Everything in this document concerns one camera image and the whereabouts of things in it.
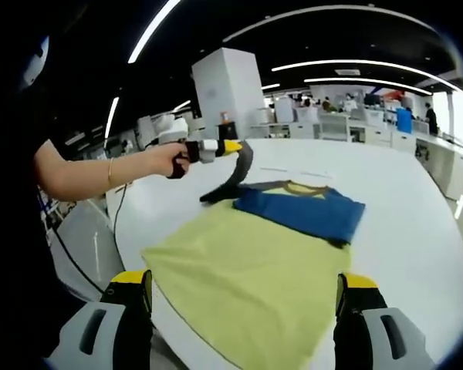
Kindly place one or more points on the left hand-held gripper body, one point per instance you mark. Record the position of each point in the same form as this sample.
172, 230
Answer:
200, 152

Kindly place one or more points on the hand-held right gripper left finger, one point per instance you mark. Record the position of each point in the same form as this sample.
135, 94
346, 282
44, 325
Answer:
127, 323

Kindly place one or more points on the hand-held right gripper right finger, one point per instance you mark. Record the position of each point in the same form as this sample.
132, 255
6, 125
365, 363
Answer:
355, 327

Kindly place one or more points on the yellow grey blue garment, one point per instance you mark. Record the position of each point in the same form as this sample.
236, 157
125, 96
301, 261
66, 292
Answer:
254, 270

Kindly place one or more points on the person's left hand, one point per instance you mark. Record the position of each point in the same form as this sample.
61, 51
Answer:
167, 154

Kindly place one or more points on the black extinguisher stand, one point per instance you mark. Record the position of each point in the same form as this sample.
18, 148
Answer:
227, 131

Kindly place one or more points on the wide white column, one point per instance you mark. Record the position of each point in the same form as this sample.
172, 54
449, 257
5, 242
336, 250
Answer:
227, 85

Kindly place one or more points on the ceiling light strip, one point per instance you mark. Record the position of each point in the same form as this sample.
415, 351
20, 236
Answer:
154, 29
366, 63
366, 81

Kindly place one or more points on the person's black shirt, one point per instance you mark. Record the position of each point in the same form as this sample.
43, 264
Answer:
15, 231

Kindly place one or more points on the blue barrel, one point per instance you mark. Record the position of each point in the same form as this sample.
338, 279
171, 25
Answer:
404, 120

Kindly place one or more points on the white worn chest device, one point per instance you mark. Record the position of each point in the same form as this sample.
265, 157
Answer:
34, 65

